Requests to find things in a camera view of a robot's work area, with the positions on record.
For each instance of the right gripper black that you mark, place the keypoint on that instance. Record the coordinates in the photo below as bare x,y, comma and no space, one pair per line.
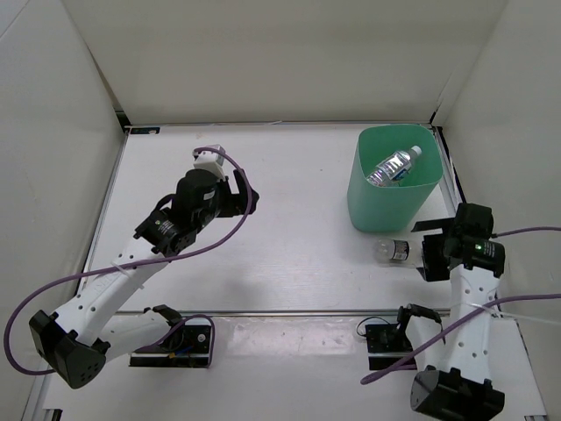
435,269

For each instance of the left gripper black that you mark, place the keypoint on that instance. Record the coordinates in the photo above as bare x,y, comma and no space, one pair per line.
236,203

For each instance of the clear bottle black label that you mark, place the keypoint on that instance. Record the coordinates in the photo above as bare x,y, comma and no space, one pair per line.
398,252

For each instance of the clear bottle blue white label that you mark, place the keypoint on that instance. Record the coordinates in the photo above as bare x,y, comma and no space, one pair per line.
394,168

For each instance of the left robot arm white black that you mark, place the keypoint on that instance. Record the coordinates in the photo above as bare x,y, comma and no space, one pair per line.
80,337

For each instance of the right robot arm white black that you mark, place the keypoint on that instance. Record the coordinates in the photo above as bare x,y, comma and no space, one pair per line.
454,379

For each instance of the green plastic bin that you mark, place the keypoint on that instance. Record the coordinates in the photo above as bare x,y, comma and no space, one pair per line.
391,209

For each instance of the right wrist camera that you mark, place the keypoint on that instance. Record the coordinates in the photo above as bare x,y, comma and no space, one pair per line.
473,220

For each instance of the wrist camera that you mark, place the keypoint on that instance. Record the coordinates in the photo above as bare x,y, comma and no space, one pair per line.
473,220
209,161

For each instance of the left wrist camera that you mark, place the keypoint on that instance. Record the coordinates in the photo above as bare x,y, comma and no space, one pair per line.
209,161

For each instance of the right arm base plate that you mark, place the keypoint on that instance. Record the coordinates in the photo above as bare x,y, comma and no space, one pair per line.
385,343

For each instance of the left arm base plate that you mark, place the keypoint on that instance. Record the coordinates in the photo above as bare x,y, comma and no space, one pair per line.
191,346

